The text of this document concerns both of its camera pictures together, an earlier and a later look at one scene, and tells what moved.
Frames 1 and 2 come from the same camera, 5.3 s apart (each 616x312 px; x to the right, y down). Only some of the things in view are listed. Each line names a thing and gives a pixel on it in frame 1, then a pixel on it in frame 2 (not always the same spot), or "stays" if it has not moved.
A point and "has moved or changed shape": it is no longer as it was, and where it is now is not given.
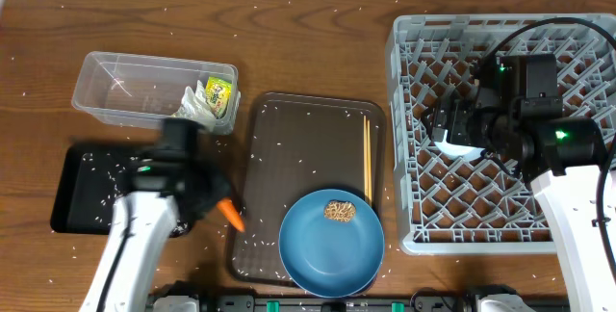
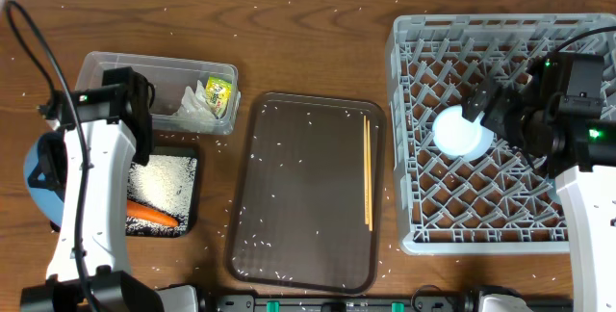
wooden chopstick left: x=365 y=157 stays
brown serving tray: x=297 y=145 stays
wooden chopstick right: x=369 y=159 stays
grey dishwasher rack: x=449 y=205 stays
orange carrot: x=230 y=212 has moved or changed shape
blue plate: x=329 y=258 -> x=44 y=198
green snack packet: x=218 y=95 stays
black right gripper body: x=474 y=127 -> x=508 y=117
